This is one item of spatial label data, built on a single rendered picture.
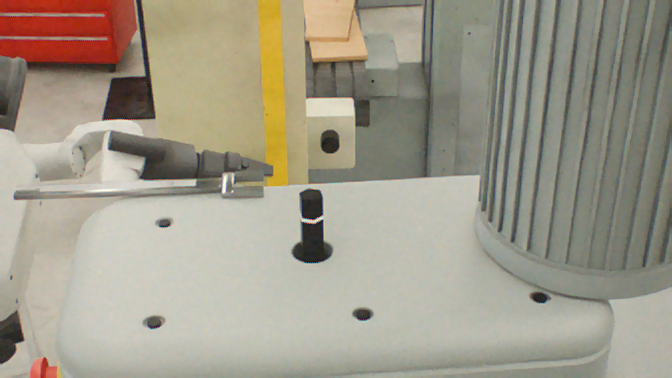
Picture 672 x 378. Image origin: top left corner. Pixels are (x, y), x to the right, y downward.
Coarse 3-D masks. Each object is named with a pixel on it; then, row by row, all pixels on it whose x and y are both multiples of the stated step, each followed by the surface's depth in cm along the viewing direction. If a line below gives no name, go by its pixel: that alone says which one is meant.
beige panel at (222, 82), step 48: (144, 0) 251; (192, 0) 253; (240, 0) 254; (288, 0) 255; (192, 48) 260; (240, 48) 261; (288, 48) 262; (192, 96) 267; (240, 96) 269; (288, 96) 270; (192, 144) 275; (240, 144) 277; (288, 144) 278
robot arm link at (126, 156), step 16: (112, 144) 161; (128, 144) 161; (144, 144) 162; (160, 144) 164; (112, 160) 163; (128, 160) 164; (144, 160) 165; (160, 160) 165; (112, 176) 162; (128, 176) 163; (144, 176) 167; (160, 176) 166
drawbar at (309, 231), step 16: (304, 192) 84; (320, 192) 84; (304, 208) 84; (320, 208) 84; (304, 224) 84; (320, 224) 85; (304, 240) 85; (320, 240) 86; (304, 256) 86; (320, 256) 87
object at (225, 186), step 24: (24, 192) 94; (48, 192) 94; (72, 192) 94; (96, 192) 94; (120, 192) 94; (144, 192) 95; (168, 192) 95; (192, 192) 95; (216, 192) 95; (240, 192) 94
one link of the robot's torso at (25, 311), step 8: (24, 304) 165; (24, 312) 164; (24, 320) 164; (32, 320) 165; (24, 328) 163; (32, 328) 165; (32, 336) 164; (32, 344) 163; (32, 352) 163; (40, 352) 165; (32, 360) 163; (16, 376) 166; (24, 376) 163
